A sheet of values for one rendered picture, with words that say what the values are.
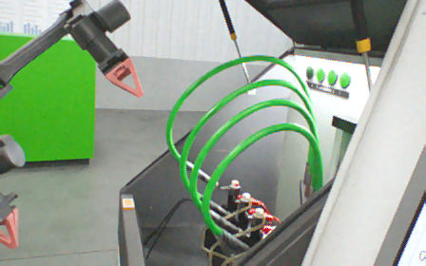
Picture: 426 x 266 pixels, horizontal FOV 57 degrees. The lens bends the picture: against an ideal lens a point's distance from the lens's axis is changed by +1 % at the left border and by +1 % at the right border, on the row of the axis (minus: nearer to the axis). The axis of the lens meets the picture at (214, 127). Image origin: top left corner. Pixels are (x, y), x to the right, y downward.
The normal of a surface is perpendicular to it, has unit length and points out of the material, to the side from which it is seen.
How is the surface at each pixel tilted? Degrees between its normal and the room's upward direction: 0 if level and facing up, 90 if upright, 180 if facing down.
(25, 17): 90
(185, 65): 90
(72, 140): 90
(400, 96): 76
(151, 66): 90
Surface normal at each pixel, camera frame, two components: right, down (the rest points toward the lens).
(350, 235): -0.91, -0.26
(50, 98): 0.45, 0.24
